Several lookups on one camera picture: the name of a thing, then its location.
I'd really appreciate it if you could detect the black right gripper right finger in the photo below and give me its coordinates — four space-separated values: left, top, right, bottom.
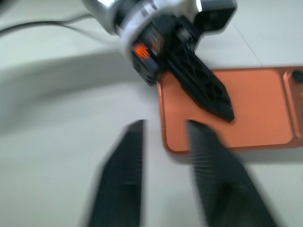
187 120 280 227

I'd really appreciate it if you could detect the orange tray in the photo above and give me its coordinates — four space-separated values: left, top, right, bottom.
158 66 303 155

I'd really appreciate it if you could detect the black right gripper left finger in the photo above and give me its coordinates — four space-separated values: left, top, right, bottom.
86 119 148 227

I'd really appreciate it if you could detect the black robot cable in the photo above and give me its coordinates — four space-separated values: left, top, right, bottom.
0 14 119 44

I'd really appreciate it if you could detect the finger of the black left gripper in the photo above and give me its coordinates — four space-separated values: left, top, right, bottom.
165 46 235 123

